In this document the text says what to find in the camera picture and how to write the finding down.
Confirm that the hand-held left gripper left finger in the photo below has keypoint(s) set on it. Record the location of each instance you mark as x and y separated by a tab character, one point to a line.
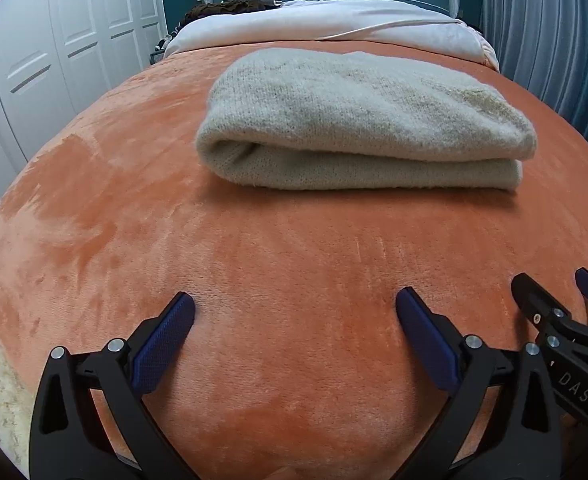
166	345

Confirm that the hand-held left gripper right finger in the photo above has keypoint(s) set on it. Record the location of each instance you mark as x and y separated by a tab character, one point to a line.
426	340

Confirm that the cream knit sweater black hearts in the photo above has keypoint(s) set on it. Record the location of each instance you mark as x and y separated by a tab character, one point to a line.
363	110

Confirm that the orange plush blanket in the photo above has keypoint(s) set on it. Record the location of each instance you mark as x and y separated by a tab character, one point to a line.
274	260

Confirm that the grey pleated curtain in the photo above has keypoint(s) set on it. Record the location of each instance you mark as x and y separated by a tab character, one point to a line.
548	35

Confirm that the white panelled wardrobe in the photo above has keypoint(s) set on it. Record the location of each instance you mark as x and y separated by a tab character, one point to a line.
49	35

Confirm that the dark brown garment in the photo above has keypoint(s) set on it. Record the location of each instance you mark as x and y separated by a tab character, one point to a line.
209	12

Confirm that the white duvet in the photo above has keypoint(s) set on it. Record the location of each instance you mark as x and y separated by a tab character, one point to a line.
324	20

